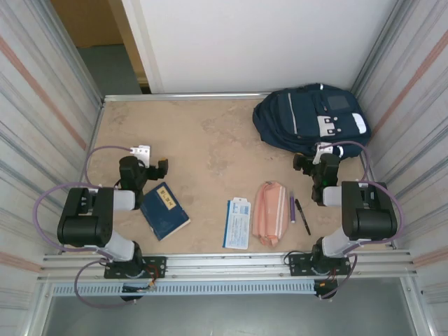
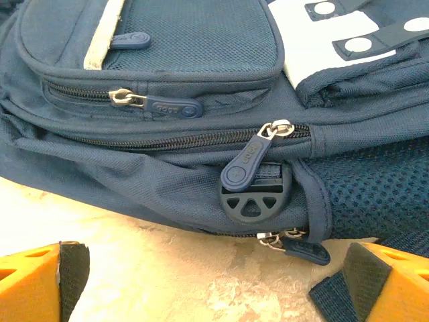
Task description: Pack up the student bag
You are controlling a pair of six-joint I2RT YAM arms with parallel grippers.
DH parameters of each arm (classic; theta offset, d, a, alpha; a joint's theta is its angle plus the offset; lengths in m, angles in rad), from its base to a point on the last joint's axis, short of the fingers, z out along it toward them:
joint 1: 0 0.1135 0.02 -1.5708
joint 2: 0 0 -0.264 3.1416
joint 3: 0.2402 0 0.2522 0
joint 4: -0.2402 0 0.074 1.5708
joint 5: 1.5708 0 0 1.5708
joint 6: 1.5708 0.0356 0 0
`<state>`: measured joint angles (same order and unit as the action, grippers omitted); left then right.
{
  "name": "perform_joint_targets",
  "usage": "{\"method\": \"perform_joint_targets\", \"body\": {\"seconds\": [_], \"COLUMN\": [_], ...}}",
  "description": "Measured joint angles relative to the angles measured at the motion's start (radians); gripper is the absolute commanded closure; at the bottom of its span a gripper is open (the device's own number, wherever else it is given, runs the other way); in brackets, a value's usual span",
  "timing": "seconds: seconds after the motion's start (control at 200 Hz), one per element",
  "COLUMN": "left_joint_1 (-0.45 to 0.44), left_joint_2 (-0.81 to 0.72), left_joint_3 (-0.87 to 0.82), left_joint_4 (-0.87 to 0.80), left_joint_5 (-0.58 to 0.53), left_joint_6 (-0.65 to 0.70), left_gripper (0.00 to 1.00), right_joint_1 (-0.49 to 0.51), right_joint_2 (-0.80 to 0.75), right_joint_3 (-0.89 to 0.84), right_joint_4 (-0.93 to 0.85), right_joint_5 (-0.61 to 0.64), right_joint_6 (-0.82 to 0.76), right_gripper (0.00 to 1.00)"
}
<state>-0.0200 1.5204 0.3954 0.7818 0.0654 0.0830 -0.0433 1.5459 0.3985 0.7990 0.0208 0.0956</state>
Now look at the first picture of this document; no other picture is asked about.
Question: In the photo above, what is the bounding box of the navy blue backpack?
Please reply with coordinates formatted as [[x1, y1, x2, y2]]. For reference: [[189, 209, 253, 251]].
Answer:
[[252, 82, 372, 160]]

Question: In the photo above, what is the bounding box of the dark blue book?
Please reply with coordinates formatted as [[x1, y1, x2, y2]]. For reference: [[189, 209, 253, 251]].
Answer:
[[139, 181, 192, 242]]

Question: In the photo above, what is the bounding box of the purple highlighter pen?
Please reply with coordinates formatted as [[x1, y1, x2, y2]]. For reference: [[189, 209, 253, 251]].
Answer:
[[288, 190, 297, 225]]

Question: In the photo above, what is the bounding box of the pink pencil case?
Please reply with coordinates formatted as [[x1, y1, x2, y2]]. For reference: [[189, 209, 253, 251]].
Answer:
[[251, 181, 291, 248]]

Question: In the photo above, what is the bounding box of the black marker pen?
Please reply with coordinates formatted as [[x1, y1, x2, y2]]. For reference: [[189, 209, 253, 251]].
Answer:
[[294, 198, 312, 236]]

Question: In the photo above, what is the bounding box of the white blue card packet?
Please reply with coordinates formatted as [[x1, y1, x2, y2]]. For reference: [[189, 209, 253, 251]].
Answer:
[[222, 196, 253, 250]]

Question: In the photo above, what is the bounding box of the brown wooden door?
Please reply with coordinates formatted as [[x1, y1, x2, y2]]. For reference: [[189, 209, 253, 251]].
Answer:
[[50, 0, 150, 85]]

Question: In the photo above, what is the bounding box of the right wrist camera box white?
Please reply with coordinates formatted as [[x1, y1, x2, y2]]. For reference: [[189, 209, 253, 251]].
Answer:
[[312, 142, 335, 165]]

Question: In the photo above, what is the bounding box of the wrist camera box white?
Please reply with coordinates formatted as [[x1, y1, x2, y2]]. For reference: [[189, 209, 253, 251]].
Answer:
[[129, 143, 153, 165], [312, 142, 335, 165]]

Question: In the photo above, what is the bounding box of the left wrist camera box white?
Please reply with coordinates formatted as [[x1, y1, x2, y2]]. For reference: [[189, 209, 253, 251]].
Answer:
[[129, 143, 153, 165]]

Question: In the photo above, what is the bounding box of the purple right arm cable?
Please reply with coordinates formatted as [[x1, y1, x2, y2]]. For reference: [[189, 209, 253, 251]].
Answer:
[[316, 139, 406, 300]]

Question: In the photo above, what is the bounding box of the thin aluminium table edge rail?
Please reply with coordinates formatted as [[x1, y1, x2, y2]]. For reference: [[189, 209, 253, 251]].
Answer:
[[103, 91, 277, 103]]

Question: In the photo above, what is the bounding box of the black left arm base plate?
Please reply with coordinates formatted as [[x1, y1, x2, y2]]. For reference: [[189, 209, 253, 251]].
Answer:
[[104, 255, 167, 280]]

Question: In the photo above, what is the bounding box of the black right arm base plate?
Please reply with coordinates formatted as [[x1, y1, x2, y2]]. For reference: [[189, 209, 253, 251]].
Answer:
[[287, 252, 351, 277]]

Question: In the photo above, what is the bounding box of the wide aluminium mounting rail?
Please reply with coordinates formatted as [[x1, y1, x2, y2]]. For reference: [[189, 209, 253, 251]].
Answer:
[[37, 248, 419, 284]]

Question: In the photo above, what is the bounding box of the slotted grey cable duct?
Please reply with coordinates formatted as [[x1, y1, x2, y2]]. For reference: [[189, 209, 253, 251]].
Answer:
[[50, 281, 318, 298]]

